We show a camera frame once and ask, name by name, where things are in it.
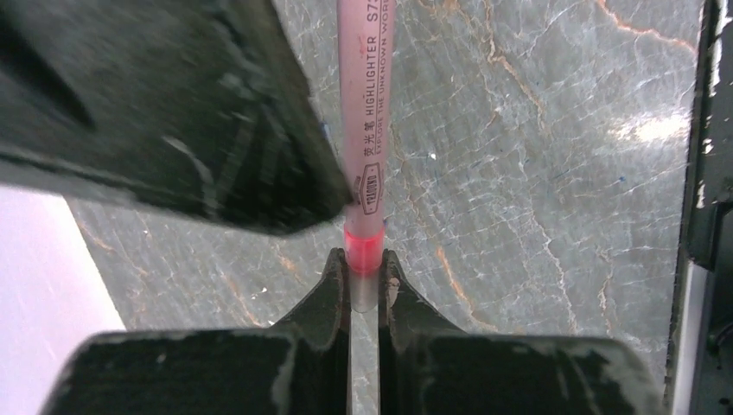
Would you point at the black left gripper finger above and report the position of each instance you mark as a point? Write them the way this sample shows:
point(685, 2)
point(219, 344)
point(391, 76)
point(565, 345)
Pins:
point(199, 108)

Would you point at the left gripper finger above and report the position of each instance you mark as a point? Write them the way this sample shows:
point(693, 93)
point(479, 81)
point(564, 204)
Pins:
point(315, 378)
point(427, 364)

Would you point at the pink pen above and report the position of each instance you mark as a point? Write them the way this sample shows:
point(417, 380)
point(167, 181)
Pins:
point(365, 47)

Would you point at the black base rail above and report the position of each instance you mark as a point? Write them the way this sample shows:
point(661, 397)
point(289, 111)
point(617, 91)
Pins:
point(700, 359)

